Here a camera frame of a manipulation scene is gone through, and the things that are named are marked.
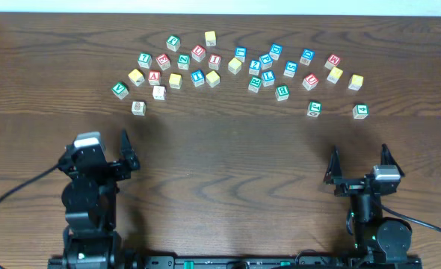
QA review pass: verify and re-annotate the green J block top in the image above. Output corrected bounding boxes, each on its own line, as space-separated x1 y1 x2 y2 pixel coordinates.
166 35 181 52

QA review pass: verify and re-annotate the yellow S block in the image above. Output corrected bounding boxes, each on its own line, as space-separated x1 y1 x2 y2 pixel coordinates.
206 70 221 87

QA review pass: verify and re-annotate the red M block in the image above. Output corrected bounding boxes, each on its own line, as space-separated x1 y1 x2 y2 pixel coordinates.
324 54 341 69

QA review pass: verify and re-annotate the green 4 block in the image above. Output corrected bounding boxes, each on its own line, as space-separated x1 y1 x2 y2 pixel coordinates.
352 104 369 120

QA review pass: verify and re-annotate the blue P block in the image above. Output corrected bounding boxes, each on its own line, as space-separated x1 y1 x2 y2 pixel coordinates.
259 54 274 70

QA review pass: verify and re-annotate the green R block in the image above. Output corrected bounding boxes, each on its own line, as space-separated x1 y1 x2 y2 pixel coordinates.
248 76 262 93

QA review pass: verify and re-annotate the blue 2 block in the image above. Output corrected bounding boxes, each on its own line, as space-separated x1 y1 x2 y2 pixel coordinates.
249 60 261 75

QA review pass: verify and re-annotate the yellow block top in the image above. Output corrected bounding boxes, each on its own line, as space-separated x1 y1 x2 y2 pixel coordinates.
205 31 217 46

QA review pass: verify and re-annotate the yellow G block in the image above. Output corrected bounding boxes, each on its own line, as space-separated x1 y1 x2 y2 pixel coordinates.
348 74 364 91

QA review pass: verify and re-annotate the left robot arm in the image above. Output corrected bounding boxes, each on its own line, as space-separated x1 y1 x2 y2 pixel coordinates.
47 130 142 269

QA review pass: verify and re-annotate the green B block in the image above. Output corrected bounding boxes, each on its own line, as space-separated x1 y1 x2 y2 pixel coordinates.
275 85 290 101

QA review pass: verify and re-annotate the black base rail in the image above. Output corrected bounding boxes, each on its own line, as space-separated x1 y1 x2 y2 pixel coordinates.
47 256 423 269

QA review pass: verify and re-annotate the blue d block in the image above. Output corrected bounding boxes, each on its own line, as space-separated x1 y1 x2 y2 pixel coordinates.
269 43 283 61
300 49 315 66

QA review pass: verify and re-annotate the blue 5 block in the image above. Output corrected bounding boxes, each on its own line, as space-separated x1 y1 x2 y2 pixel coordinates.
283 61 298 78

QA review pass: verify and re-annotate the green V block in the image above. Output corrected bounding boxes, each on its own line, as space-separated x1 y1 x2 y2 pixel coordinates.
111 82 129 99

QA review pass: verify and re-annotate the green 7 block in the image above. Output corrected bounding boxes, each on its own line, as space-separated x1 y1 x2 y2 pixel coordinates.
138 52 152 69

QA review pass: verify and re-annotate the blue T block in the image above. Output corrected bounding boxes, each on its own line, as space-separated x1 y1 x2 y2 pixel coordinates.
191 69 205 87

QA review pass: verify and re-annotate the plain wooden block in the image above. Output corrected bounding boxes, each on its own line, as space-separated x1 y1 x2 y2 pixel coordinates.
152 85 167 101

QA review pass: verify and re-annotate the green Z block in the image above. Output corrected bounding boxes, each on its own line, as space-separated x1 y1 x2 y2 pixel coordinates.
177 54 190 70

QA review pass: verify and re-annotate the plain block lower left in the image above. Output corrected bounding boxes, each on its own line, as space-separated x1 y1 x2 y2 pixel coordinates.
132 101 147 116

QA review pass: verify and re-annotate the green j block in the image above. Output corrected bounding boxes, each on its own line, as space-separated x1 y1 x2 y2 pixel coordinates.
166 35 181 52
306 101 322 117

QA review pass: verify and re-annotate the yellow C block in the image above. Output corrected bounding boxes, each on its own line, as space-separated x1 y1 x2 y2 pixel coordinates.
228 58 242 75

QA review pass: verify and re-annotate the red u block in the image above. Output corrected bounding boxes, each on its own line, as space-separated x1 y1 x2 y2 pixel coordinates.
302 73 318 90
191 45 206 62

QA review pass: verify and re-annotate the blue D block right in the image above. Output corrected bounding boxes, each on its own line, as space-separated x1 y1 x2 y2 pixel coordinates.
300 49 315 66

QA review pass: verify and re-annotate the green J block lower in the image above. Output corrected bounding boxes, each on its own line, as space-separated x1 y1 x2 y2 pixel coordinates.
306 101 322 117

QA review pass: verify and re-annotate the yellow K block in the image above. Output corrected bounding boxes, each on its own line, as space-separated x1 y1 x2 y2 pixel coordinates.
327 67 343 84

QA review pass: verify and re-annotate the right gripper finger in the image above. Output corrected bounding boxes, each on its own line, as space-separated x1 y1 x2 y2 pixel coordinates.
324 146 342 179
380 143 405 176

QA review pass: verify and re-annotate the red U block right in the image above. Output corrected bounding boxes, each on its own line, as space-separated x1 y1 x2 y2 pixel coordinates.
302 73 318 90

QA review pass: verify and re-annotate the blue L block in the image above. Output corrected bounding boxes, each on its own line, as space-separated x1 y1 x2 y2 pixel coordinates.
262 70 275 87

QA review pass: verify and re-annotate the red A block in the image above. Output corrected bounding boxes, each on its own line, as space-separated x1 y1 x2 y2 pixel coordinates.
148 70 161 86

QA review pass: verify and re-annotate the blue D block upper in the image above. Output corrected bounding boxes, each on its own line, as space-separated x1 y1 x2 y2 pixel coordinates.
269 43 283 61

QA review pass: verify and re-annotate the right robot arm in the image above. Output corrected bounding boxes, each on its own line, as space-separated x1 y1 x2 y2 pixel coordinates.
324 144 412 265

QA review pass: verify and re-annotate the yellow block far left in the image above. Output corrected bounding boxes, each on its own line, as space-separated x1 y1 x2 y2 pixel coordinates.
128 69 145 87

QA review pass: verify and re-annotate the red E block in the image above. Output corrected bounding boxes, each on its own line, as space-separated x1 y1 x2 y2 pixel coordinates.
155 54 171 70

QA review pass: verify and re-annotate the red U block left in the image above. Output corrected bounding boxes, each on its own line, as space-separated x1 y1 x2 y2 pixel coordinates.
191 45 206 62

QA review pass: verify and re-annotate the red I block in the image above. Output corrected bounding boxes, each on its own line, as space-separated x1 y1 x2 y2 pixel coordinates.
208 54 222 70

